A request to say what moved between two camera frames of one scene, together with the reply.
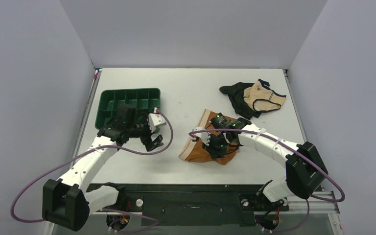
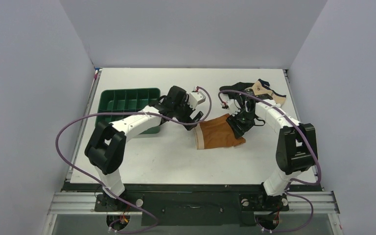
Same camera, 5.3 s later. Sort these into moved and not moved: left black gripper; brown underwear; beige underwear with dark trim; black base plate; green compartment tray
Moved: brown underwear; left black gripper
Not moved: black base plate; beige underwear with dark trim; green compartment tray
